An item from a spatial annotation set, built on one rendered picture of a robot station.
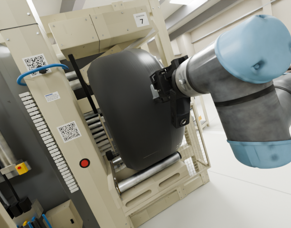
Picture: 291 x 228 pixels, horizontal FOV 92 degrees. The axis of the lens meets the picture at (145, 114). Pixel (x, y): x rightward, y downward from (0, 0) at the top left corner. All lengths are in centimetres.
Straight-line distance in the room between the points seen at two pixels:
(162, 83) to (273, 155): 24
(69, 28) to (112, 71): 54
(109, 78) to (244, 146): 43
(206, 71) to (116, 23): 89
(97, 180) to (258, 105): 70
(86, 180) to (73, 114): 31
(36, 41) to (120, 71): 36
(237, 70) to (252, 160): 13
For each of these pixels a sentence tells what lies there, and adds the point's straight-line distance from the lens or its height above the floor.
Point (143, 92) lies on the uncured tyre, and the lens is 50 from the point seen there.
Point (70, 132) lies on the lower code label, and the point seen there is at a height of 122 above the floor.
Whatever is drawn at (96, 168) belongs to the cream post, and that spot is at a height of 101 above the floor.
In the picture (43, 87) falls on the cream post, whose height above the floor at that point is 143.
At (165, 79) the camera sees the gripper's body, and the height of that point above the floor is 130.
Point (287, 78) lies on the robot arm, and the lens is 35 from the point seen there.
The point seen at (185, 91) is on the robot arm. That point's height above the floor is 127.
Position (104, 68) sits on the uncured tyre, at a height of 140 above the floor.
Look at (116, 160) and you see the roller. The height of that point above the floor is 91.
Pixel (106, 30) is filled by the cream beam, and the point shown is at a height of 168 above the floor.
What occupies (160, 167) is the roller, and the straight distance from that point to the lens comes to 74.
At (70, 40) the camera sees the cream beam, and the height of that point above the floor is 167.
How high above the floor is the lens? 131
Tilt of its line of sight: 12 degrees down
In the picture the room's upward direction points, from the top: 20 degrees counter-clockwise
